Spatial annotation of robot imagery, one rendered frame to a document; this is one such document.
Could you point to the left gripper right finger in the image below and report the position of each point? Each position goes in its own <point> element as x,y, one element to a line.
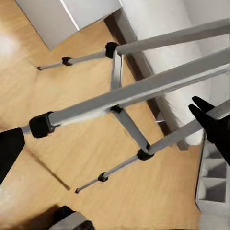
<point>222,142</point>

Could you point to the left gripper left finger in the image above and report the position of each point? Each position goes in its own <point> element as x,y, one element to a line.
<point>11,144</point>

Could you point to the bookcase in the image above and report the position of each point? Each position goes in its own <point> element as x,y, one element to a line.
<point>213,184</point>

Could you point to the bed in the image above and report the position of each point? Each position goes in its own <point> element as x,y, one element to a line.
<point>142,19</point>

